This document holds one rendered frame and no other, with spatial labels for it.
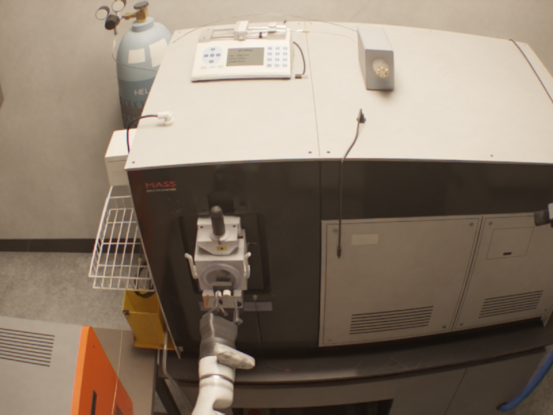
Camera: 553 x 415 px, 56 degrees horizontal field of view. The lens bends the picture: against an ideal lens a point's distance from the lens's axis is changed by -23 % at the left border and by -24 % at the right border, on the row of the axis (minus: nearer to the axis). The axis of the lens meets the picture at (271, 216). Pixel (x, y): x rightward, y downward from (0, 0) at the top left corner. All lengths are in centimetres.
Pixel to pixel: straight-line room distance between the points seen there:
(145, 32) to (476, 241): 126
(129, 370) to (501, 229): 115
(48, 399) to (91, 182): 174
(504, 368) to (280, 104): 113
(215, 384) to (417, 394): 89
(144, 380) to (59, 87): 138
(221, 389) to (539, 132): 98
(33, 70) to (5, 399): 165
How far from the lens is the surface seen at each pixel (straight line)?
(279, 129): 137
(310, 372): 179
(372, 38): 151
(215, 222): 132
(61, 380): 140
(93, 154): 283
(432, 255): 152
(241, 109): 144
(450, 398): 207
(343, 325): 168
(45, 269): 331
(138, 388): 184
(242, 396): 187
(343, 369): 179
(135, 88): 213
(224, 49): 158
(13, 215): 329
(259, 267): 151
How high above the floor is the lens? 224
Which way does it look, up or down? 43 degrees down
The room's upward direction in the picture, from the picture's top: 4 degrees counter-clockwise
